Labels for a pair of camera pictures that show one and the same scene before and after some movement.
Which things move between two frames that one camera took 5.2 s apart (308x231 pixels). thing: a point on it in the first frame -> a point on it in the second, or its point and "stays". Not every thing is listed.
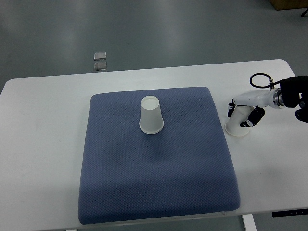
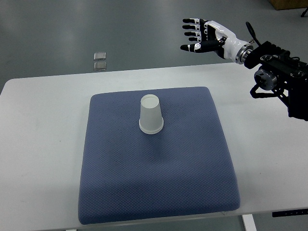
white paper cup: (240, 113) -> (151, 120)
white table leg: (249, 222) stays
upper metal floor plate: (100, 56) stays
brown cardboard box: (282, 5) stays
